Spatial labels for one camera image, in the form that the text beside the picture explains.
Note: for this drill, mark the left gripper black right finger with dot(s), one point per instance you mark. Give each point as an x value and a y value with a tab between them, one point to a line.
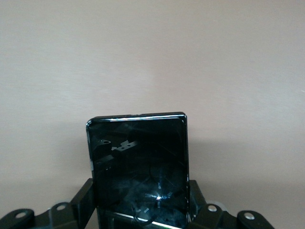
197	202

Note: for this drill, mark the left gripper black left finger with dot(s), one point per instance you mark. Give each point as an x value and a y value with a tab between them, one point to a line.
81	205

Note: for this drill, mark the tall black smartphone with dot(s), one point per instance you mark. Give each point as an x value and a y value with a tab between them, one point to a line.
138	162

